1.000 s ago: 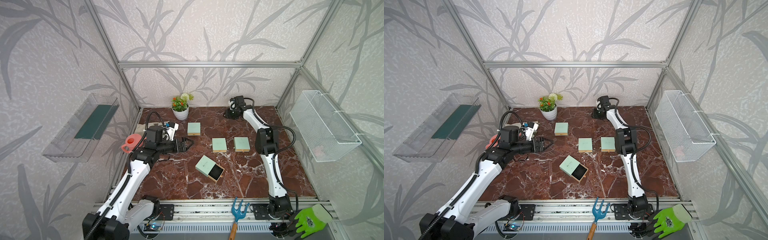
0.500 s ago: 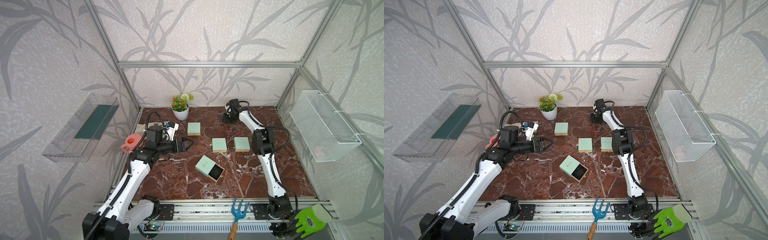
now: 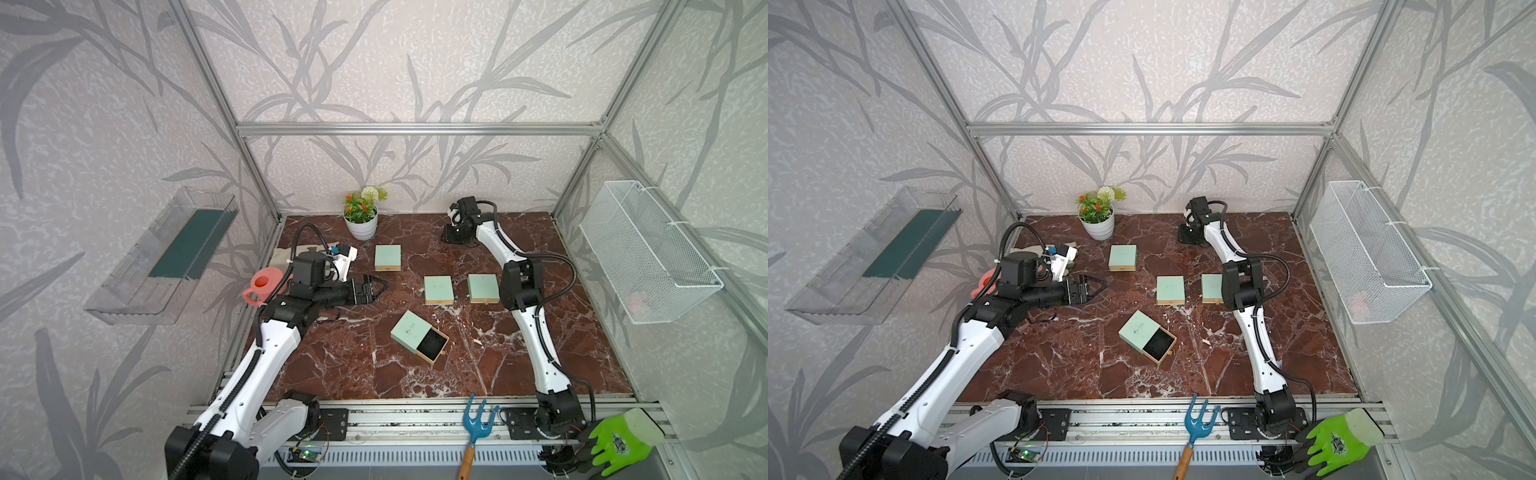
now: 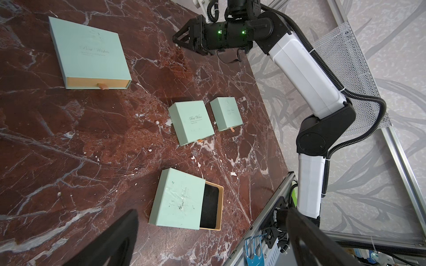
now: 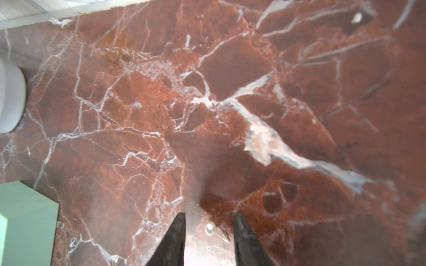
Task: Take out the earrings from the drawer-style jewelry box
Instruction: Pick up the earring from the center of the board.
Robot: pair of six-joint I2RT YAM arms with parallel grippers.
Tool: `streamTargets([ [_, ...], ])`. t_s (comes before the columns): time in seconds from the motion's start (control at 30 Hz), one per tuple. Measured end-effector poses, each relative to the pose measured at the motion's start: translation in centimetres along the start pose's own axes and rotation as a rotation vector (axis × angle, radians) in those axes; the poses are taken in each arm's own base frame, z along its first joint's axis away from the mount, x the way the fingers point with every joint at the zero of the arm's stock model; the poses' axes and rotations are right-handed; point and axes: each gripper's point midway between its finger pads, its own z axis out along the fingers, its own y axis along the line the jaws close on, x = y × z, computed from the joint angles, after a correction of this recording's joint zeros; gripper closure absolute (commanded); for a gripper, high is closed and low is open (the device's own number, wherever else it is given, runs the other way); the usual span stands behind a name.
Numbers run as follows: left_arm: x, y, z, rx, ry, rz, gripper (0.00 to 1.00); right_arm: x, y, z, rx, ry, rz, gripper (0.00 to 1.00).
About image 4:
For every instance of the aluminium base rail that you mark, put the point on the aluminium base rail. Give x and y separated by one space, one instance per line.
400 252

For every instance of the white wire mesh basket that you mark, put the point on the white wire mesh basket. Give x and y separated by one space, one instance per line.
343 55

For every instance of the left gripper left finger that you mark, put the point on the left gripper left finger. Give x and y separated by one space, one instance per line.
114 247

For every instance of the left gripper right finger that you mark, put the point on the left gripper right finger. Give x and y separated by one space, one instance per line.
311 247

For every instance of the mint drawer jewelry box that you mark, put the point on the mint drawer jewelry box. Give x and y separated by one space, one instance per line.
190 121

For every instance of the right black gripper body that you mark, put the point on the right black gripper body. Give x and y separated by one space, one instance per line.
209 37

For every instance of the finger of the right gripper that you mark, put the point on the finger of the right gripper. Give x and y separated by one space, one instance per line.
189 35

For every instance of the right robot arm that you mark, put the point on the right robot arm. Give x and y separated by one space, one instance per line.
282 40

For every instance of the blue hand rake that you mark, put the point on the blue hand rake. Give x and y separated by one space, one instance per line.
253 251

